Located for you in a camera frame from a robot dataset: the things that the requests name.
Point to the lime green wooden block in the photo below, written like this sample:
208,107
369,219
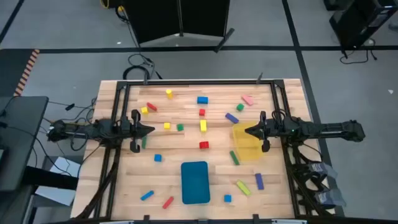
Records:
243,188

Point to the white paper sheet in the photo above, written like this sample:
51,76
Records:
66,166

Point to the black equipment cabinet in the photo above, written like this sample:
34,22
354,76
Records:
357,21

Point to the large blue wooden block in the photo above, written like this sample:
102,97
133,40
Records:
202,100

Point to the yellow wooden cylinder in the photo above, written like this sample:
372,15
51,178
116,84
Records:
169,94

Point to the yellow translucent plastic bin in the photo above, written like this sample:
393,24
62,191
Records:
245,149

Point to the blue long wooden block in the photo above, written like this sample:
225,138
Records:
147,195

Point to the grey patterned sandbag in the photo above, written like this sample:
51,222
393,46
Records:
332,197
325,169

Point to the black desk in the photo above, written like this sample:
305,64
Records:
18,140

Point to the green wooden cube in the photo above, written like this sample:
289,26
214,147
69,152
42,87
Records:
180,127
239,107

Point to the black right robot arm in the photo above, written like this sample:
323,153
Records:
326,129

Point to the red wooden cube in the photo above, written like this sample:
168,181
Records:
202,112
204,145

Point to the black folding partition screen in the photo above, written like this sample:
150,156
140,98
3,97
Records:
155,18

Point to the green long wooden block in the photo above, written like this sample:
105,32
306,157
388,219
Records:
234,157
144,143

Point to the yellow wooden cube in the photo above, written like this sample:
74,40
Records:
167,125
144,110

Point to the black mat with hazard edge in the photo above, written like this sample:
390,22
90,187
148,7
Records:
12,71

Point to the blue plastic bin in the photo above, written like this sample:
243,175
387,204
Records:
195,183

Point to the purple wooden block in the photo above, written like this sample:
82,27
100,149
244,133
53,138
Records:
259,181
232,118

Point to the pink wooden block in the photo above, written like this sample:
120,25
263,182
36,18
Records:
247,100

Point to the red long wooden block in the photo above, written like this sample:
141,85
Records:
151,106
168,202

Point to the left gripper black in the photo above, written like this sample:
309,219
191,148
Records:
130,129

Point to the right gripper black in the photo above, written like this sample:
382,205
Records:
273,129

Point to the blue wooden cube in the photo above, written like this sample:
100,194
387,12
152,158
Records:
227,198
158,158

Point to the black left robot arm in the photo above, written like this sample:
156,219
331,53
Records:
93,129

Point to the yellow wooden arch block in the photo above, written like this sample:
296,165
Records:
203,125

